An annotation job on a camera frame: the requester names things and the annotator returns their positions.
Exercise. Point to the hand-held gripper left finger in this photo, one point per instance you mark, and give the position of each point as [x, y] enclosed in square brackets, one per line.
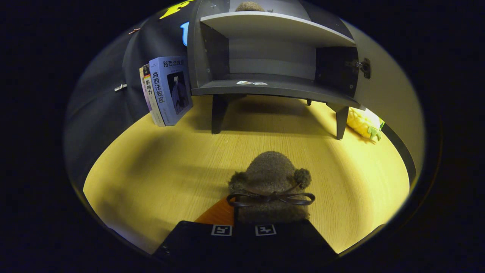
[189, 239]

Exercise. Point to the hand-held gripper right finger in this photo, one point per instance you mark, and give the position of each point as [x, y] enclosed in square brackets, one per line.
[291, 239]

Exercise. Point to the brown fuzzy shoe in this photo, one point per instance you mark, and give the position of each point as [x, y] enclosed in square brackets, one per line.
[249, 6]
[269, 174]

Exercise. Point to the grey shoe cabinet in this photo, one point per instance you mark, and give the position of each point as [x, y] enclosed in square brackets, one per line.
[273, 88]

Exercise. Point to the yellow pineapple plush toy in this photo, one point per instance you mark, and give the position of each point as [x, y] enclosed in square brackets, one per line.
[363, 123]

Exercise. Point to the blue book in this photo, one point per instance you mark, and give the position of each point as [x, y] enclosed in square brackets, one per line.
[170, 91]

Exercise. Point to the black backdrop cloth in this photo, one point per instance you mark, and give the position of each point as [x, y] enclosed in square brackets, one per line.
[102, 102]

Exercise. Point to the silver clip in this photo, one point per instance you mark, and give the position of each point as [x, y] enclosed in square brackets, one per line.
[120, 87]

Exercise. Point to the pink clothes peg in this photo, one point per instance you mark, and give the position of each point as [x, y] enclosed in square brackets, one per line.
[133, 31]

